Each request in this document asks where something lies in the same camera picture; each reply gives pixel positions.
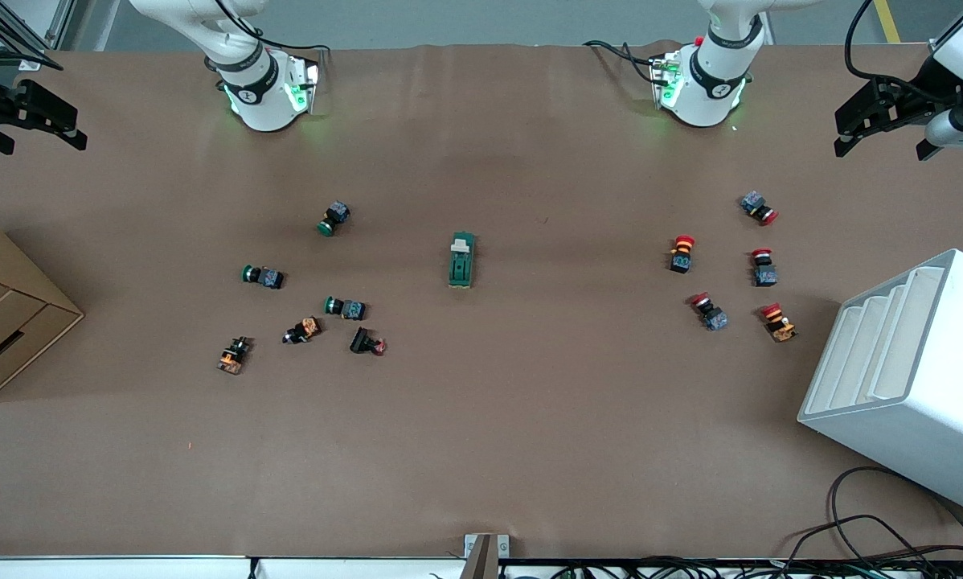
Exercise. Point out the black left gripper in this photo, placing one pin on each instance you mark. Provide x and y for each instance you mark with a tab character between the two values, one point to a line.
924	86

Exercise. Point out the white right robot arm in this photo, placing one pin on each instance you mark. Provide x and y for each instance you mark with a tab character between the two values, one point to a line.
260	96

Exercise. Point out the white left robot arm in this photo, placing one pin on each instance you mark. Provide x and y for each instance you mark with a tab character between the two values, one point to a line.
706	88

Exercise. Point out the red mushroom button blue block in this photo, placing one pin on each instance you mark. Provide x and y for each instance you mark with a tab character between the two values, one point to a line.
764	268
758	207
710	312

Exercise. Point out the brown cardboard drawer box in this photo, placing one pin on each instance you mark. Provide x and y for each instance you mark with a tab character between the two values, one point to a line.
7	314

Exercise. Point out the red mushroom button orange block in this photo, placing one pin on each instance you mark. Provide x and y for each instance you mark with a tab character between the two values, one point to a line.
779	322
682	254

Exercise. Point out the white slotted sorting rack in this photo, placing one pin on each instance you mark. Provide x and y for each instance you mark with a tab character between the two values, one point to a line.
915	402

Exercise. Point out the green push button blue block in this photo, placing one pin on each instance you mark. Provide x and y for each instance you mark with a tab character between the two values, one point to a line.
334	217
346	308
264	277

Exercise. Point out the black push button orange block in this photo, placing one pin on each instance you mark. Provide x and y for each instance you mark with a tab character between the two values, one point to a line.
303	330
234	355

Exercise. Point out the black push button red block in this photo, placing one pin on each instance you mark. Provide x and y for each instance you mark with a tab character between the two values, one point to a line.
365	342

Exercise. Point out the aluminium frame post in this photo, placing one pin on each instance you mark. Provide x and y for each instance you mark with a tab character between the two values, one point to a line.
31	58

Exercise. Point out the metal table edge bracket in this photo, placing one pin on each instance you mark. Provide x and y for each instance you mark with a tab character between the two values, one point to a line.
481	555

